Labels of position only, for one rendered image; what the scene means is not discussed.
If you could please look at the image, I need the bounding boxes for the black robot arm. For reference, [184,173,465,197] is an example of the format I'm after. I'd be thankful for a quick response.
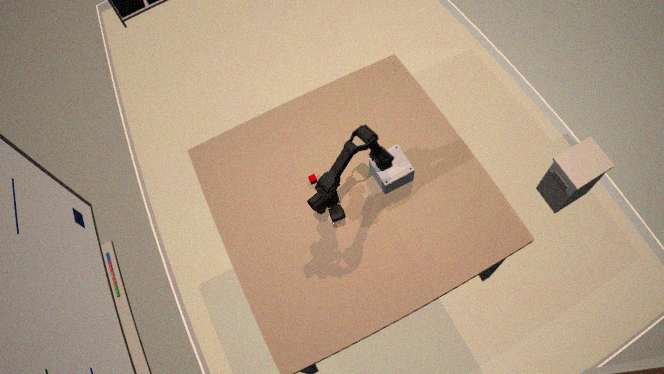
[307,124,395,214]

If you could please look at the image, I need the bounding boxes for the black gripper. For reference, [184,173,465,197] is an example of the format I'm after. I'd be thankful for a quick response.
[326,194,346,222]

